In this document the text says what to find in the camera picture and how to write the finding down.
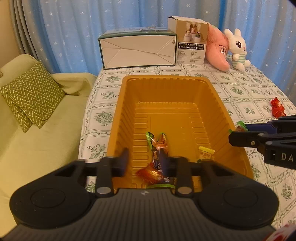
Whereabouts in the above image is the red green candy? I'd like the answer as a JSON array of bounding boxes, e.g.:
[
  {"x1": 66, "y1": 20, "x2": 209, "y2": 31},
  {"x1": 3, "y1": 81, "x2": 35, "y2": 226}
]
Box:
[{"x1": 147, "y1": 165, "x2": 175, "y2": 189}]

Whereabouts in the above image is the yellow candy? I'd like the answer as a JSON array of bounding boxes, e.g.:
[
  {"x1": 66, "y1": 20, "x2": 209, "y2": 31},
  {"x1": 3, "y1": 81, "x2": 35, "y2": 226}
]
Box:
[{"x1": 197, "y1": 146, "x2": 215, "y2": 163}]

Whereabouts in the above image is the red snack packet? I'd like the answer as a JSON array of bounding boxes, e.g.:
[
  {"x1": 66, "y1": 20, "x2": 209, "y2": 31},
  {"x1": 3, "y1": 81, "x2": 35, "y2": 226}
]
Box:
[{"x1": 270, "y1": 97, "x2": 286, "y2": 118}]

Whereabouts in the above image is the orange foil candy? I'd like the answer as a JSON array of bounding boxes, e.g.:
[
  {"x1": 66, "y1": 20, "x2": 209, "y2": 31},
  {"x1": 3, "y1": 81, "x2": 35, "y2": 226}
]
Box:
[{"x1": 136, "y1": 163, "x2": 164, "y2": 184}]

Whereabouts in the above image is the dark orange snack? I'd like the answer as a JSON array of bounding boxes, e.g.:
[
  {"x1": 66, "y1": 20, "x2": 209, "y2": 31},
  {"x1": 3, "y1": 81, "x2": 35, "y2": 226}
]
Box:
[{"x1": 145, "y1": 132, "x2": 169, "y2": 172}]

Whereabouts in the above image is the colourful candy pile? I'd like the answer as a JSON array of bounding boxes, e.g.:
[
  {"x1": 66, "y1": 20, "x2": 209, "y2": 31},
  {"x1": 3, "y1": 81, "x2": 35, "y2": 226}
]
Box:
[{"x1": 229, "y1": 120, "x2": 249, "y2": 133}]

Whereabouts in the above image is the person's right hand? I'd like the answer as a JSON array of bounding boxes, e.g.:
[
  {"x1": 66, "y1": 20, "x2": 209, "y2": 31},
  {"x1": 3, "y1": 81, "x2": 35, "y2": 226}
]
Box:
[{"x1": 265, "y1": 224, "x2": 296, "y2": 241}]

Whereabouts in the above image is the green floral tablecloth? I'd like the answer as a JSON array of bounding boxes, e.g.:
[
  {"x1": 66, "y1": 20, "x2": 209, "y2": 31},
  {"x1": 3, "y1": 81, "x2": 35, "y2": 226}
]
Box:
[{"x1": 79, "y1": 63, "x2": 295, "y2": 228}]

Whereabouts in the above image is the orange plastic tray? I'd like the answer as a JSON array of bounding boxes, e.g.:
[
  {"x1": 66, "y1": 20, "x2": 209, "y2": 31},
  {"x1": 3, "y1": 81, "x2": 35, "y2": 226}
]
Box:
[{"x1": 107, "y1": 75, "x2": 253, "y2": 189}]

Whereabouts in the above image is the light green sofa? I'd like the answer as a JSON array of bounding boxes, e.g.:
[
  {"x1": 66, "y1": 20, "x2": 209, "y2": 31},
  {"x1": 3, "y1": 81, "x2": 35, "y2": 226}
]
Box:
[{"x1": 0, "y1": 54, "x2": 98, "y2": 238}]

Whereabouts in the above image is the green zigzag cushion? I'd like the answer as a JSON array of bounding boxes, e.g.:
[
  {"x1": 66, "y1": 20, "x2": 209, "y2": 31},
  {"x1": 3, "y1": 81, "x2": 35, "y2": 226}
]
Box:
[{"x1": 1, "y1": 61, "x2": 66, "y2": 132}]

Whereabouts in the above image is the white bunny plush toy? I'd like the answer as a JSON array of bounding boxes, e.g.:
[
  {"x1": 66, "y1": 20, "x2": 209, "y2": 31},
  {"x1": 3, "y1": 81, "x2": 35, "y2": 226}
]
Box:
[{"x1": 224, "y1": 29, "x2": 251, "y2": 71}]

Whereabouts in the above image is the pink plush toy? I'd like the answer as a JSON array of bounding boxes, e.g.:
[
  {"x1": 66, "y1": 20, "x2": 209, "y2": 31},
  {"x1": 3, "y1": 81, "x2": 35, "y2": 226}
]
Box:
[{"x1": 205, "y1": 23, "x2": 230, "y2": 71}]

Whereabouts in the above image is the long white green box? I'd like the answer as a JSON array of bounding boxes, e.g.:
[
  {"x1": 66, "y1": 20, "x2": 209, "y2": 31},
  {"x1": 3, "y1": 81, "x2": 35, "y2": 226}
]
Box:
[{"x1": 98, "y1": 27, "x2": 177, "y2": 69}]

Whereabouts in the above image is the brown white product box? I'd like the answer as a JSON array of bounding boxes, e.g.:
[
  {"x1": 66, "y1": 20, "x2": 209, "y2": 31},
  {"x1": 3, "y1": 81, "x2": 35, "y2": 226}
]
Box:
[{"x1": 168, "y1": 16, "x2": 209, "y2": 65}]

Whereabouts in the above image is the blue star curtain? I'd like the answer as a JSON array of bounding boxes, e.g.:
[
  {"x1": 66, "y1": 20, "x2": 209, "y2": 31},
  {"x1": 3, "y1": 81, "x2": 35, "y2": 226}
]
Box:
[{"x1": 9, "y1": 0, "x2": 296, "y2": 93}]

